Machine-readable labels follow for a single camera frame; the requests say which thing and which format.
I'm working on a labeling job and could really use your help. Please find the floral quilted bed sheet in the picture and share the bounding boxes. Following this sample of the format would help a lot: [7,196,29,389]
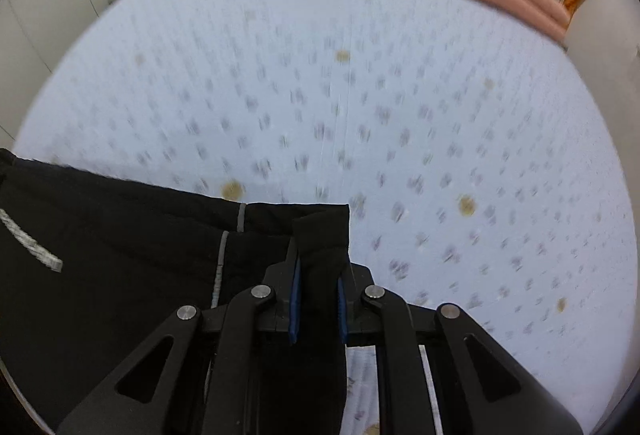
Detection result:
[15,0,638,431]

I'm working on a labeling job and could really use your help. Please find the black hooded jacket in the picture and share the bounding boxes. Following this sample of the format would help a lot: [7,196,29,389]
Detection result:
[1,151,349,434]

